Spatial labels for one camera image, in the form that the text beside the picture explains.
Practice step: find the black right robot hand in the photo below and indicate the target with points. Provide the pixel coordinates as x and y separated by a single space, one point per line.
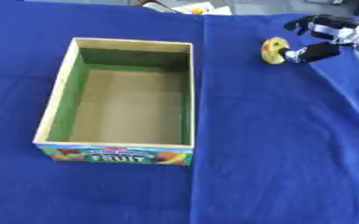
326 29

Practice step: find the yellow round toy fruit slice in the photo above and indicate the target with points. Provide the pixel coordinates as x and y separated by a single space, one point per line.
273 50

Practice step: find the tan box with green inside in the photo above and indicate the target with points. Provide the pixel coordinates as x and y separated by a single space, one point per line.
126 110

